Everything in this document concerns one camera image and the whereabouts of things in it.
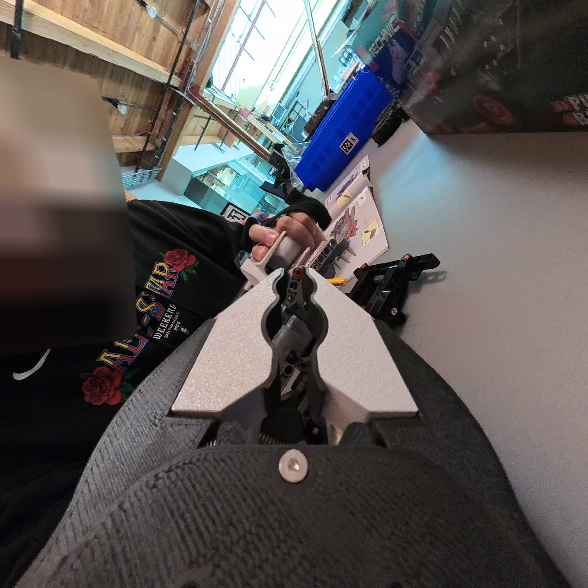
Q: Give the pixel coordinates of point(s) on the person's left hand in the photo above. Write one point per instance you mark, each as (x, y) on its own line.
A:
(303, 227)

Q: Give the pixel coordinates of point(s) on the grey desk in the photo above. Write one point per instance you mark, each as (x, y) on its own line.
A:
(505, 275)

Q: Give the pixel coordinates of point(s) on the metal balcony railing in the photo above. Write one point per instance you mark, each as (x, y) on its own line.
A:
(140, 178)

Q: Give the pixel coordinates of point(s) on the black printed toy box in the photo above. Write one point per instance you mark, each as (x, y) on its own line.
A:
(496, 64)

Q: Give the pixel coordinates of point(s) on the white fiducial marker tag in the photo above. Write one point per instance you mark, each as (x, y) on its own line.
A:
(235, 214)

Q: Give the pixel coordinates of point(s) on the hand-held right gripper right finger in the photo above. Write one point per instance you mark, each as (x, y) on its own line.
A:
(363, 367)

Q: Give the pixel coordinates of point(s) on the person's left forearm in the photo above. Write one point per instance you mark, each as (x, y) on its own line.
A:
(220, 243)

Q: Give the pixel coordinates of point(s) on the crumpled clear plastic bag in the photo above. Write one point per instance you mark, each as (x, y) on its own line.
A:
(294, 160)

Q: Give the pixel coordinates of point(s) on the building instruction booklet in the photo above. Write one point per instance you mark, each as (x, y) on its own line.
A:
(363, 220)

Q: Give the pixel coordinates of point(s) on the black toy tyre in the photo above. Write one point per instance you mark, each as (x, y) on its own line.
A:
(388, 121)

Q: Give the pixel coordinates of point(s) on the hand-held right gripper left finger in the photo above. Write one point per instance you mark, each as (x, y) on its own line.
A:
(220, 367)

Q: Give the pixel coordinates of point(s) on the blue bin with white tag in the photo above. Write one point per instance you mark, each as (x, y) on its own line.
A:
(340, 133)

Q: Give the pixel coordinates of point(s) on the brick-built toy vehicle chassis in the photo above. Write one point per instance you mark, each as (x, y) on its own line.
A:
(386, 285)

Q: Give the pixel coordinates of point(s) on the black swivel chair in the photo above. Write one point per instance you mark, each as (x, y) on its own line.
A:
(278, 170)

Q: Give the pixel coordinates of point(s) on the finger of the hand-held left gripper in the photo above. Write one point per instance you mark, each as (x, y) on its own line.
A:
(252, 273)

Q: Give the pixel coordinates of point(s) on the bright tall window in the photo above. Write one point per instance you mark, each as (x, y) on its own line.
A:
(266, 46)

